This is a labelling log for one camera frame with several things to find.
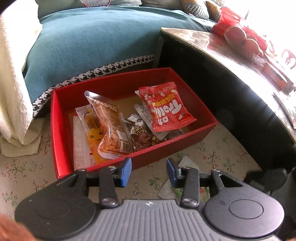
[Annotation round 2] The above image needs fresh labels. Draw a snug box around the red plastic bag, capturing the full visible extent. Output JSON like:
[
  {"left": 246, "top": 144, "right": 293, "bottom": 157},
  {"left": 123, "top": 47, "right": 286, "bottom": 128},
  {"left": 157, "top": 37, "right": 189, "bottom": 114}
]
[{"left": 211, "top": 6, "right": 267, "bottom": 52}]

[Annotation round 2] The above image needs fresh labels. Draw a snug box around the white towel blanket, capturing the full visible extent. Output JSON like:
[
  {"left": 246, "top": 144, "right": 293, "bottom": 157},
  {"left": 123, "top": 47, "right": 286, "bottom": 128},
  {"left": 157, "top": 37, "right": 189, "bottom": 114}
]
[{"left": 1, "top": 1, "right": 44, "bottom": 157}]

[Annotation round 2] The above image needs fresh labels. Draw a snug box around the dark coffee table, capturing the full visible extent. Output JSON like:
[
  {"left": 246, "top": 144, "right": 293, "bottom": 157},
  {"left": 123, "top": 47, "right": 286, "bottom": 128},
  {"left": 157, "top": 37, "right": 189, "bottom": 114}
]
[{"left": 154, "top": 28, "right": 295, "bottom": 171}]

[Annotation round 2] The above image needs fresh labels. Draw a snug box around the red white spicy strip pack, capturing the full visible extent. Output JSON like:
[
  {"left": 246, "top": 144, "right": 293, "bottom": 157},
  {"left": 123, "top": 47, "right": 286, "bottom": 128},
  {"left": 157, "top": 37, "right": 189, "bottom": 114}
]
[{"left": 73, "top": 115, "right": 96, "bottom": 170}]

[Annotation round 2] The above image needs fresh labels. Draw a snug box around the orange box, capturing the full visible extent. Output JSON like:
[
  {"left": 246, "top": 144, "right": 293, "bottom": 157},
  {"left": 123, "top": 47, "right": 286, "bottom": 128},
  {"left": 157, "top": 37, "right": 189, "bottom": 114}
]
[{"left": 262, "top": 63, "right": 295, "bottom": 93}]

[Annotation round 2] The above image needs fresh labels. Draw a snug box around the peach fruit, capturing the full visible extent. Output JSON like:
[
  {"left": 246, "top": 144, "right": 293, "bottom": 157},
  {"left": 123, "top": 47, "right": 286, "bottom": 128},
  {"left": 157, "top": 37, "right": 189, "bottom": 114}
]
[
  {"left": 224, "top": 26, "right": 247, "bottom": 44},
  {"left": 242, "top": 39, "right": 260, "bottom": 57}
]

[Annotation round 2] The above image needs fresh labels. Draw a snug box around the red cardboard box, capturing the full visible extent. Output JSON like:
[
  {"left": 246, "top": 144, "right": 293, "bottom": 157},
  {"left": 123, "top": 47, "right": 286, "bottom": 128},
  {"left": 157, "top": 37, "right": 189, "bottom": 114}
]
[{"left": 50, "top": 67, "right": 219, "bottom": 179}]

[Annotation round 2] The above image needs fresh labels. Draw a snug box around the badminton racket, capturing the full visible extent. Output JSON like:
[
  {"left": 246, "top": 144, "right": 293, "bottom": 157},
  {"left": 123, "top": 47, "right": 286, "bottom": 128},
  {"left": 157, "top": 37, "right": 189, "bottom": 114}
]
[{"left": 80, "top": 0, "right": 111, "bottom": 8}]

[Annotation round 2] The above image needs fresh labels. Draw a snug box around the patterned throw pillow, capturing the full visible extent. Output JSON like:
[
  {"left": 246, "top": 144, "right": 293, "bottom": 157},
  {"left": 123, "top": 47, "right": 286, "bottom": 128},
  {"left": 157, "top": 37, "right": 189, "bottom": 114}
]
[{"left": 182, "top": 0, "right": 222, "bottom": 22}]

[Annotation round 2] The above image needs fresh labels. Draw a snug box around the clear orange tofu snack pack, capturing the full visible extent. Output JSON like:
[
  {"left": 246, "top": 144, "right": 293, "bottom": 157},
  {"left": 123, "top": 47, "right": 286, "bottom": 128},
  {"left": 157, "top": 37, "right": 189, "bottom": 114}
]
[{"left": 84, "top": 91, "right": 133, "bottom": 159}]

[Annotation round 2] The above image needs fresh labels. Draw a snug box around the red Trolli candy bag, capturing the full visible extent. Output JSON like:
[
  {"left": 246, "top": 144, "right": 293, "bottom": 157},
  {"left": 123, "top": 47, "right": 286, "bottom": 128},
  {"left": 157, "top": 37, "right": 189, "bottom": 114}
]
[{"left": 138, "top": 82, "right": 197, "bottom": 132}]

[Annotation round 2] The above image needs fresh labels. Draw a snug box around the yellow jelly snack pack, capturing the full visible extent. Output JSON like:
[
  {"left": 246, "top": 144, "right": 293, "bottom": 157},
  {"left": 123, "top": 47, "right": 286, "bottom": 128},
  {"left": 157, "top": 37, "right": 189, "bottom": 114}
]
[{"left": 75, "top": 105, "right": 107, "bottom": 165}]

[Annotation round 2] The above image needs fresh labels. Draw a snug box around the silver brown snack bag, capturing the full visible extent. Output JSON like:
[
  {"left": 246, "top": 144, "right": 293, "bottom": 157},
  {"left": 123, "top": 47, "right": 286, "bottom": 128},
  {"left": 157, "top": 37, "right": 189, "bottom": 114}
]
[{"left": 126, "top": 113, "right": 166, "bottom": 152}]

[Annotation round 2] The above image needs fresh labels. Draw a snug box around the teal sofa cover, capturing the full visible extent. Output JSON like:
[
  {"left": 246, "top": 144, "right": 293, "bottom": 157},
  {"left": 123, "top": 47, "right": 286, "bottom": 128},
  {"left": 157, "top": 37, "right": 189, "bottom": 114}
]
[{"left": 23, "top": 6, "right": 214, "bottom": 115}]

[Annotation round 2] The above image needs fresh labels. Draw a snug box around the green white snack bag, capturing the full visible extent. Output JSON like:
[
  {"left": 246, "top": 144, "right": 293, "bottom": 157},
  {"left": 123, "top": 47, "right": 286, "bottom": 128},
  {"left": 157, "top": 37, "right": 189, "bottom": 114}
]
[{"left": 157, "top": 155, "right": 210, "bottom": 203}]

